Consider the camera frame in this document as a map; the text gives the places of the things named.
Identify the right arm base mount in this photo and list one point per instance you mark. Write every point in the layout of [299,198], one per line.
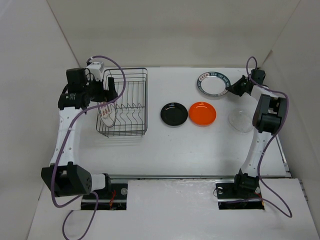
[240,193]

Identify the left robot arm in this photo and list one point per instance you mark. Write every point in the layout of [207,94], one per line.
[64,176]

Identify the grey wire dish rack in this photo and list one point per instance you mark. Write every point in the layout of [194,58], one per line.
[131,107]

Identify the aluminium rail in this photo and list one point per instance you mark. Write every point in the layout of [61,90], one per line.
[149,177]

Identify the orange plate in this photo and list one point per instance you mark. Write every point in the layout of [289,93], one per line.
[202,113]

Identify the white plate red characters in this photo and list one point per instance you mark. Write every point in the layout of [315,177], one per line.
[108,114]

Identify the white plate dark rim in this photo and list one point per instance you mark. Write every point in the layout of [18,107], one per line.
[213,84]

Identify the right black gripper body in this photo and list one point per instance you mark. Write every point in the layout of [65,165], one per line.
[241,90]

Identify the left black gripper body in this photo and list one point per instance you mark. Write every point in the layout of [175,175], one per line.
[96,91]

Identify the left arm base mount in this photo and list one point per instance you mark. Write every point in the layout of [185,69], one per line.
[112,200]

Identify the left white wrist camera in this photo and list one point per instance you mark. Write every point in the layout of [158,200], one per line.
[95,66]

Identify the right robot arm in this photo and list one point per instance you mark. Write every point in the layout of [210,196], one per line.
[268,119]

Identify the black plate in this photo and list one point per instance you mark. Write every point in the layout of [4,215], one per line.
[174,114]

